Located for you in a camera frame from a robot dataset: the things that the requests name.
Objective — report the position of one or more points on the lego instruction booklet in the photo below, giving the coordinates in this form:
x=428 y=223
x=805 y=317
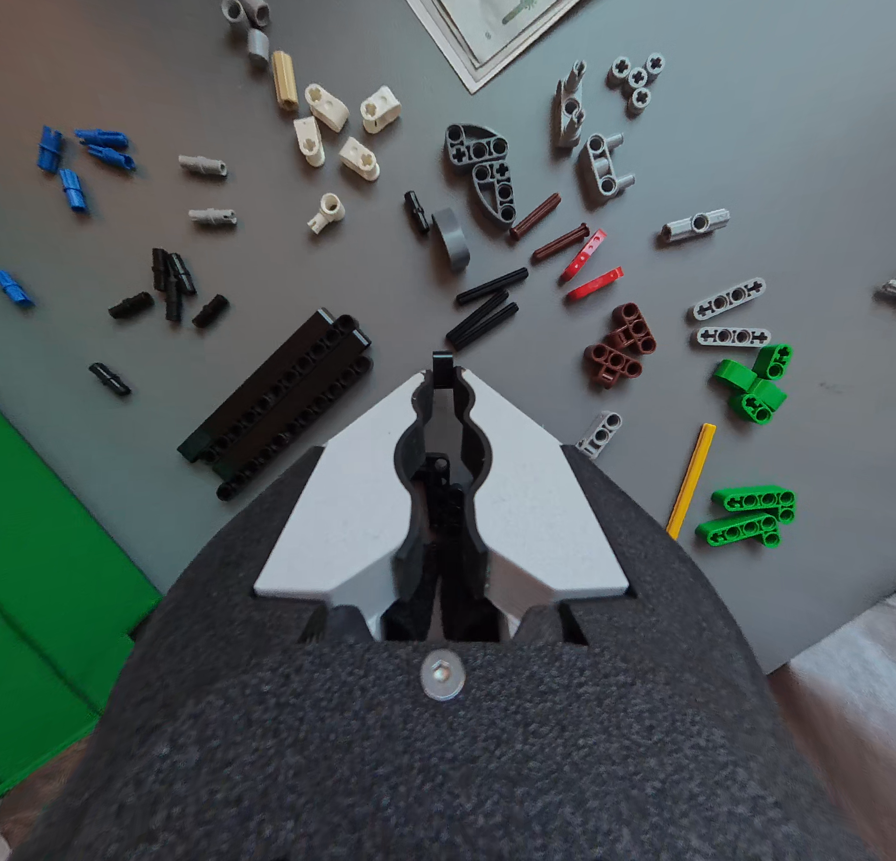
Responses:
x=455 y=7

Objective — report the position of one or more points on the grey curved lego piece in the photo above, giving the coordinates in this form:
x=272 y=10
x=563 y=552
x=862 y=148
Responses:
x=453 y=242

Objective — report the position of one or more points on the red lego piece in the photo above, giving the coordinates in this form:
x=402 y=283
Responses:
x=595 y=284
x=581 y=256

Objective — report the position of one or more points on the white lego axle connector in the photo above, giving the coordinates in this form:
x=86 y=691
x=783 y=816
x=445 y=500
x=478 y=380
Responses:
x=309 y=140
x=327 y=105
x=381 y=109
x=359 y=158

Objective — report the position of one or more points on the blue lego pin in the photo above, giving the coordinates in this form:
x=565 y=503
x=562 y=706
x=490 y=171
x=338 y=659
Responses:
x=72 y=189
x=101 y=138
x=112 y=158
x=49 y=149
x=15 y=289

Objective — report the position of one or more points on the thin grey lego liftarm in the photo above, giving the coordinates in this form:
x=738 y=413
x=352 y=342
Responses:
x=729 y=298
x=733 y=336

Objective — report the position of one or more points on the black lego pin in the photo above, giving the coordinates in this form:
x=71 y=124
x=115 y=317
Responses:
x=159 y=270
x=173 y=305
x=182 y=273
x=417 y=212
x=210 y=311
x=131 y=305
x=110 y=378

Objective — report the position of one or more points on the long black lego beam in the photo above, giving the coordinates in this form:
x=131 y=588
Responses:
x=287 y=399
x=259 y=382
x=294 y=431

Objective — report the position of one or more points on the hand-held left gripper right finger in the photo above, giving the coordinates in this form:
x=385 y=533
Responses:
x=539 y=518

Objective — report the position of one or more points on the dark grey curved lego liftarm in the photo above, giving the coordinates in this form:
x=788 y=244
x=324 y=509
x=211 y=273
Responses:
x=495 y=193
x=476 y=149

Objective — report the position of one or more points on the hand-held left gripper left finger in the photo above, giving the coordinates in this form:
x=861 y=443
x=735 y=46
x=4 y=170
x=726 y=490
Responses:
x=336 y=518

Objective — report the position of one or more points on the short grey lego beam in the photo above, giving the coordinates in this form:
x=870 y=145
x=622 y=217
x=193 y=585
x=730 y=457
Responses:
x=600 y=433

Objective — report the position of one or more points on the green lego connector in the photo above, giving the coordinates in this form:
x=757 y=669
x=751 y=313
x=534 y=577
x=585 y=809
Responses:
x=759 y=403
x=733 y=373
x=773 y=361

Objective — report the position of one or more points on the grey lego axle connector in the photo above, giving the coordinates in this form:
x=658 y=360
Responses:
x=695 y=225

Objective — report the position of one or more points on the grey lego liftarm with pins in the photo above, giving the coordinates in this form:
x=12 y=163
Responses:
x=602 y=165
x=570 y=105

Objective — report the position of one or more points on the brown lego axle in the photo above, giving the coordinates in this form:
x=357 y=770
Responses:
x=535 y=216
x=560 y=243

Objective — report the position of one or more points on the grey lego pin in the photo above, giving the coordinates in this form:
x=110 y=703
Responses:
x=212 y=217
x=201 y=165

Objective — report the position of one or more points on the yellow lego axle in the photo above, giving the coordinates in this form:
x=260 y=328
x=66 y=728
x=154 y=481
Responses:
x=691 y=481

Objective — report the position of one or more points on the grey lego tube connector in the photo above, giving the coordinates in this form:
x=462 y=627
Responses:
x=256 y=6
x=258 y=46
x=233 y=9

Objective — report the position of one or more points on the grey lego bush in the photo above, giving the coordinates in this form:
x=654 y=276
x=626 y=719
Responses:
x=654 y=65
x=637 y=79
x=619 y=70
x=639 y=100

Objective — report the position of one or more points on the tan lego pin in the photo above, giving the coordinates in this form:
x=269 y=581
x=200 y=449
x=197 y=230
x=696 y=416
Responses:
x=283 y=81

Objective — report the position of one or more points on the black lego axle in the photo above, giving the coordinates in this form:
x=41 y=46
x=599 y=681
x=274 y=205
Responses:
x=484 y=327
x=492 y=286
x=479 y=313

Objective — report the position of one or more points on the brown lego liftarm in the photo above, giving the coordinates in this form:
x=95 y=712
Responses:
x=635 y=329
x=612 y=364

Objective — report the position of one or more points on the green mat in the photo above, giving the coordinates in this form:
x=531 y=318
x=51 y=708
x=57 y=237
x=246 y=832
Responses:
x=49 y=581

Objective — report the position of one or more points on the green lego beam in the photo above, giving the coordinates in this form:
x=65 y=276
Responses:
x=756 y=501
x=738 y=529

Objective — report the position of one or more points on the white lego ball socket connector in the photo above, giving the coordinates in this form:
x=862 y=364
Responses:
x=327 y=210

